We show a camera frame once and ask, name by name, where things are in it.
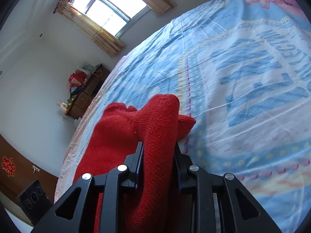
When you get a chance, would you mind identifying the red knitted sweater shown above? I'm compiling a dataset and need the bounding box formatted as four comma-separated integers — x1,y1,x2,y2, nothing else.
74,94,196,232

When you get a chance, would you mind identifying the brown wooden door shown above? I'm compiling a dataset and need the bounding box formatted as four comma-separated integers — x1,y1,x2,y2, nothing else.
0,137,58,203

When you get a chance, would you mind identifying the red double happiness sticker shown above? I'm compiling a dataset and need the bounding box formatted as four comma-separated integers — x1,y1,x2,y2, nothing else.
1,156,16,177

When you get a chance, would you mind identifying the wooden desk with drawers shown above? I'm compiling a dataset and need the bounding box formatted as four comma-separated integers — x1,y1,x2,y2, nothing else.
65,64,110,119

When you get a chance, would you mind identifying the red gift bag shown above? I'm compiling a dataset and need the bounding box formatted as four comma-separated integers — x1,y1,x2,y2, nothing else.
68,70,87,86

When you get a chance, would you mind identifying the blue pink bed sheet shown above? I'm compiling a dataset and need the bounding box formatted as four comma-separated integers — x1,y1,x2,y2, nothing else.
54,0,310,232

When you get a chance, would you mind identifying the left beige curtain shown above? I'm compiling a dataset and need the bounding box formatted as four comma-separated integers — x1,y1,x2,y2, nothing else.
55,0,125,58

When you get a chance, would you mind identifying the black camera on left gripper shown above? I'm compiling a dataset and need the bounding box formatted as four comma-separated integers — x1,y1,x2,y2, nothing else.
16,180,52,226

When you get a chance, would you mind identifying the silver door handle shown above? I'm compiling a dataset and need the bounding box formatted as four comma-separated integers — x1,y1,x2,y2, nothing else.
32,165,41,173

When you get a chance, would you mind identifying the window with metal frame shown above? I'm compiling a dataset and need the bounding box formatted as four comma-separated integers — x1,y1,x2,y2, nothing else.
72,0,149,37

